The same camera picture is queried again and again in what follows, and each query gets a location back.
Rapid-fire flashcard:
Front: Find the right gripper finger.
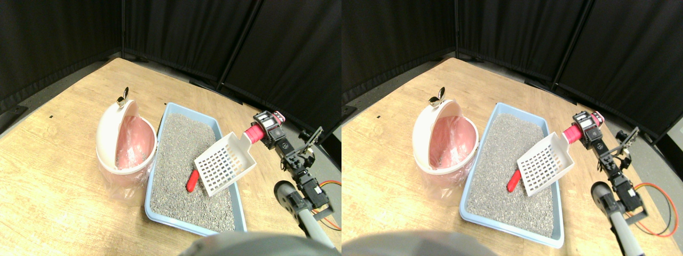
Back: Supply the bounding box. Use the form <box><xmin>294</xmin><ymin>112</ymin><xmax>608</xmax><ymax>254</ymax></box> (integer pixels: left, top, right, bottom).
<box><xmin>572</xmin><ymin>111</ymin><xmax>603</xmax><ymax>141</ymax></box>
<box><xmin>253</xmin><ymin>110</ymin><xmax>283</xmax><ymax>142</ymax></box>

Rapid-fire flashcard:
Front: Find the white bin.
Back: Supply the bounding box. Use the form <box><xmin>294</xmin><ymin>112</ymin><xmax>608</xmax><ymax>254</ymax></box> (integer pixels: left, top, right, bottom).
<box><xmin>412</xmin><ymin>87</ymin><xmax>479</xmax><ymax>201</ymax></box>
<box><xmin>96</xmin><ymin>87</ymin><xmax>158</xmax><ymax>201</ymax></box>

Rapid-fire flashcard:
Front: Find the blue litter tray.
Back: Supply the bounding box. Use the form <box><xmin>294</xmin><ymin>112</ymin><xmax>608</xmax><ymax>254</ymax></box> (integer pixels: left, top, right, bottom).
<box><xmin>144</xmin><ymin>102</ymin><xmax>248</xmax><ymax>236</ymax></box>
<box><xmin>459</xmin><ymin>102</ymin><xmax>565</xmax><ymax>249</ymax></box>

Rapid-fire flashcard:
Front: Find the white scoop with red handle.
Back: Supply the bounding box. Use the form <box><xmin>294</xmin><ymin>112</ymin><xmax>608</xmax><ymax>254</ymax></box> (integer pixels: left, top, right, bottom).
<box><xmin>193</xmin><ymin>110</ymin><xmax>287</xmax><ymax>198</ymax></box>
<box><xmin>517</xmin><ymin>111</ymin><xmax>605</xmax><ymax>197</ymax></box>

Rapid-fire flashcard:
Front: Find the orange wire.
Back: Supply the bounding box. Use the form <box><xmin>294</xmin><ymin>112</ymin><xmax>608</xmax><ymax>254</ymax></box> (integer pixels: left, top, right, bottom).
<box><xmin>311</xmin><ymin>181</ymin><xmax>342</xmax><ymax>231</ymax></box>
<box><xmin>632</xmin><ymin>182</ymin><xmax>679</xmax><ymax>237</ymax></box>

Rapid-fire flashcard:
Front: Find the black bracket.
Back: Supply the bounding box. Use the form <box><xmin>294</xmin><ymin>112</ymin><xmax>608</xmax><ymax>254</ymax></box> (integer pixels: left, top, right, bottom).
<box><xmin>296</xmin><ymin>126</ymin><xmax>324</xmax><ymax>163</ymax></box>
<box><xmin>615</xmin><ymin>126</ymin><xmax>640</xmax><ymax>161</ymax></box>

